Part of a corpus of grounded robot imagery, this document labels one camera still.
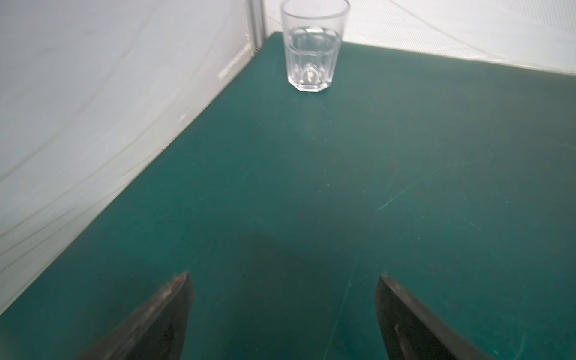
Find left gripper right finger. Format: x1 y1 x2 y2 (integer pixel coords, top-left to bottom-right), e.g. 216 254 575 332
374 275 490 360

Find green table mat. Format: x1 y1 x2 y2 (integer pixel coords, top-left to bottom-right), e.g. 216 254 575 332
1 34 575 359

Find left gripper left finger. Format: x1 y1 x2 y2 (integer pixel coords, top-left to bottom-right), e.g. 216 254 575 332
78 271 194 359

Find clear drinking glass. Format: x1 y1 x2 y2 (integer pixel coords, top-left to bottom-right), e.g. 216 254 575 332
280 0 351 93

